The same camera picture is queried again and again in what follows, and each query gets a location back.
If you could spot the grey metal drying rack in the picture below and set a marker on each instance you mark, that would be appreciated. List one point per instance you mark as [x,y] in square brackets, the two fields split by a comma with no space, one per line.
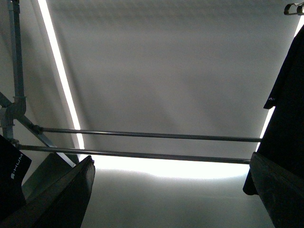
[16,111]

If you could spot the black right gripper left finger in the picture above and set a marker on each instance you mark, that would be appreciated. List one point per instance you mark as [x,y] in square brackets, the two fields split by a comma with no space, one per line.
[61,205]

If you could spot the black hanging t-shirt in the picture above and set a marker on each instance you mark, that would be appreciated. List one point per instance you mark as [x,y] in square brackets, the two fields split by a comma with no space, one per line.
[283,140]

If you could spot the black printed t-shirt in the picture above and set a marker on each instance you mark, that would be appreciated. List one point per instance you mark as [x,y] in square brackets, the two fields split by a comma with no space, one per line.
[13,168]

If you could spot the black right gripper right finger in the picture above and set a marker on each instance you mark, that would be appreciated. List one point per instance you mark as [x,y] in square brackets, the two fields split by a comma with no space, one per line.
[281,192]

